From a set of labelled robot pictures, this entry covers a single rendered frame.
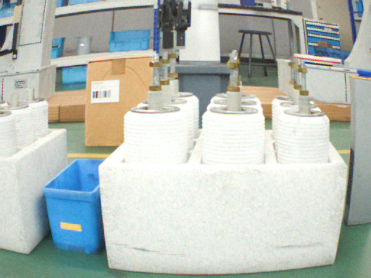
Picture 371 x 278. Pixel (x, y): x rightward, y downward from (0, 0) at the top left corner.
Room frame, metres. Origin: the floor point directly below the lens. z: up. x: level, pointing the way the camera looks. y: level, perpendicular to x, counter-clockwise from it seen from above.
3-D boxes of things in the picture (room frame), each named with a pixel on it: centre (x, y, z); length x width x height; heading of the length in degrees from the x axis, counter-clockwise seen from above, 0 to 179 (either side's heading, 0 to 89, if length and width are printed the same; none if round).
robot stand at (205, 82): (1.51, -0.03, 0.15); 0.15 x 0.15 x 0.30; 2
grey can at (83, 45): (5.75, 0.93, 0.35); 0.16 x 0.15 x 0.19; 92
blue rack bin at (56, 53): (5.79, 1.37, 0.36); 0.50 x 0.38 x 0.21; 3
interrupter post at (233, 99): (1.01, -0.07, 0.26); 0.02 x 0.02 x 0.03
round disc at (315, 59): (3.23, -0.72, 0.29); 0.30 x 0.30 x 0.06
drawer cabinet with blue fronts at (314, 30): (6.61, -1.50, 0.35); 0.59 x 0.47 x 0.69; 2
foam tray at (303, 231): (1.13, -0.08, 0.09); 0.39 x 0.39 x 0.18; 85
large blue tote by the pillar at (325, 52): (5.55, -1.46, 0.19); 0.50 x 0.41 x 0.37; 6
